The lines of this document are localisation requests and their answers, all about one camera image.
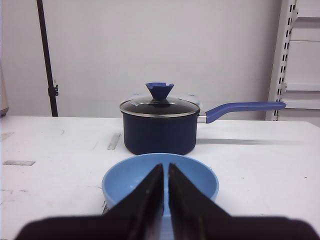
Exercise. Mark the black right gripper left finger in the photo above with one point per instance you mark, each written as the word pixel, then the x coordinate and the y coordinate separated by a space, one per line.
pixel 136 217

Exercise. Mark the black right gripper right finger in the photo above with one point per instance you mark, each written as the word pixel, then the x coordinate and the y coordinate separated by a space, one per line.
pixel 195 217

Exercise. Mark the light blue bowl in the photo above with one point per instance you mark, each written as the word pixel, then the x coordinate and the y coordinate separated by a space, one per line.
pixel 122 178

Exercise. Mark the dark blue saucepan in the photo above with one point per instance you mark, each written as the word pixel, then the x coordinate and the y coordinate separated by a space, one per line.
pixel 177 135

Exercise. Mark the glass pot lid blue knob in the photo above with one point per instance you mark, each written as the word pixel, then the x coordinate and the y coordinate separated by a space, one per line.
pixel 158 104

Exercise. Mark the black tripod pole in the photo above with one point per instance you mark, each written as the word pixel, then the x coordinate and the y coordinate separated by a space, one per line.
pixel 53 90

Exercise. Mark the white slotted shelf upright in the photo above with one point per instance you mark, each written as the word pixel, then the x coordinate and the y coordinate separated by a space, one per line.
pixel 295 78

